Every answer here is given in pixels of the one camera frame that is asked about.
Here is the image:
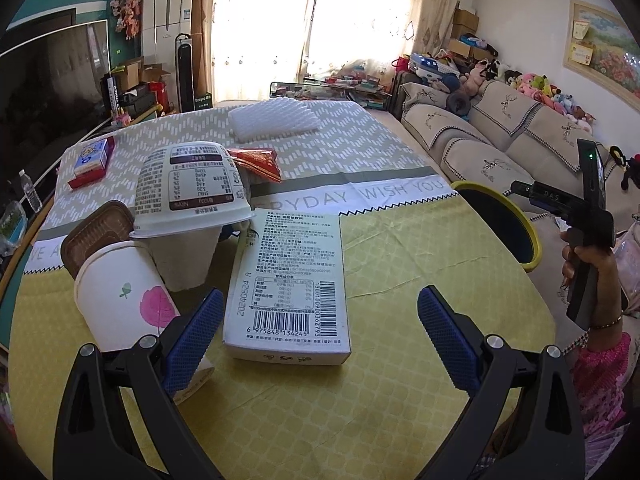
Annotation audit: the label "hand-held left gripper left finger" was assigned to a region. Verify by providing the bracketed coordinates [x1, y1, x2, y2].
[52, 288, 226, 480]

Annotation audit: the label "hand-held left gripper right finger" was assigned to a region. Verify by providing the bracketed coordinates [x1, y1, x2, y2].
[417, 285, 586, 480]

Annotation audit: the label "beige pulp paper tray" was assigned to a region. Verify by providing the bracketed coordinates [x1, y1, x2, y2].
[150, 224, 223, 293]

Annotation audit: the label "paper cup with pink flower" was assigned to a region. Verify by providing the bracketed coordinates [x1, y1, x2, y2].
[74, 240, 213, 403]

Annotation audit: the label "black bin with yellow rim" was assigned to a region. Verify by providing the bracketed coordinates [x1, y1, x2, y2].
[450, 181, 543, 273]

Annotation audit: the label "white carton with barcode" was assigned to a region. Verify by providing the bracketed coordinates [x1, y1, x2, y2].
[222, 208, 352, 367]

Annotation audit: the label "brown plastic tray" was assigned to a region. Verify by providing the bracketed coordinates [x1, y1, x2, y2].
[61, 200, 136, 281]

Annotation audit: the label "white instant noodle bowl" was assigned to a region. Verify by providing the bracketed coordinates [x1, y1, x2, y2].
[129, 141, 255, 238]

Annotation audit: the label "red snack wrapper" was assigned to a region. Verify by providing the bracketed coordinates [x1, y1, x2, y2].
[227, 147, 282, 183]

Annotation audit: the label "person's right forearm pink sleeve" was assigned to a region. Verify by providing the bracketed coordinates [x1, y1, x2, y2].
[570, 310, 635, 443]

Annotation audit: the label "person's right hand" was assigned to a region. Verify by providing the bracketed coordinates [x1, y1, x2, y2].
[559, 229, 627, 332]

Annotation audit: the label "black plush bird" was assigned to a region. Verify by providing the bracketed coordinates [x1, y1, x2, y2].
[607, 145, 640, 191]

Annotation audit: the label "beige sofa with deer covers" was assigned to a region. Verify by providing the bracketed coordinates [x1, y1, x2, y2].
[400, 80, 640, 241]

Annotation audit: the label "row of plush toys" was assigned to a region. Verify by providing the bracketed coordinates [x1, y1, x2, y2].
[460, 57, 596, 133]

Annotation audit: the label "dark neck pillow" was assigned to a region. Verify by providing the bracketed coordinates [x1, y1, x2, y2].
[446, 91, 472, 116]

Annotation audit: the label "framed flower painting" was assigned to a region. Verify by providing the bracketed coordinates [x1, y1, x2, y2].
[564, 0, 640, 98]

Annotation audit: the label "blue and red box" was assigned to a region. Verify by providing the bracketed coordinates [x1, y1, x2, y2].
[67, 137, 116, 190]

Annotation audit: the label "grey zigzag tablecloth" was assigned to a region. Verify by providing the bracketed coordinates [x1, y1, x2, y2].
[30, 100, 451, 276]

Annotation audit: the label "clear water bottle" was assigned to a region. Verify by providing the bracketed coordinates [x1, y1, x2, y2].
[19, 170, 43, 213]

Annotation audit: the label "blue bag with white stars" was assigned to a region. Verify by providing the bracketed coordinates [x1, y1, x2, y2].
[409, 52, 443, 81]

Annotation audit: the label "stack of cardboard boxes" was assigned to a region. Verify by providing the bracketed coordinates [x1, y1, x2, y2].
[448, 9, 493, 61]

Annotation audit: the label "white foam pad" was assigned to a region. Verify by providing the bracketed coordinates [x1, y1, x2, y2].
[228, 97, 321, 143]

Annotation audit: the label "black tower fan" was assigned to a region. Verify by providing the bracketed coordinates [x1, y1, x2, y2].
[175, 33, 195, 113]

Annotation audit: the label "open cardboard box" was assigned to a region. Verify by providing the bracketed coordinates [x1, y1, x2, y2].
[119, 57, 170, 92]

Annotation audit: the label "glass coffee table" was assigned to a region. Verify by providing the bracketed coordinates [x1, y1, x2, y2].
[270, 77, 393, 111]

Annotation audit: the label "flat screen television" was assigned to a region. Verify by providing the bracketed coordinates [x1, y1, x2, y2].
[0, 19, 112, 196]

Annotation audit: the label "white standing air conditioner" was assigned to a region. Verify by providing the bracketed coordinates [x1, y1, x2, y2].
[141, 0, 197, 71]

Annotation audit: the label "artificial flower bunch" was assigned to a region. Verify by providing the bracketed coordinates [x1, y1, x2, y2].
[110, 0, 146, 41]

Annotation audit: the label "cream sheer curtains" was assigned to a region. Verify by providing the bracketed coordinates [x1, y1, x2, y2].
[200, 0, 471, 106]

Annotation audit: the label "gold bracelet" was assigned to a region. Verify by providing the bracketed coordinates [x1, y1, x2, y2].
[590, 312, 626, 332]

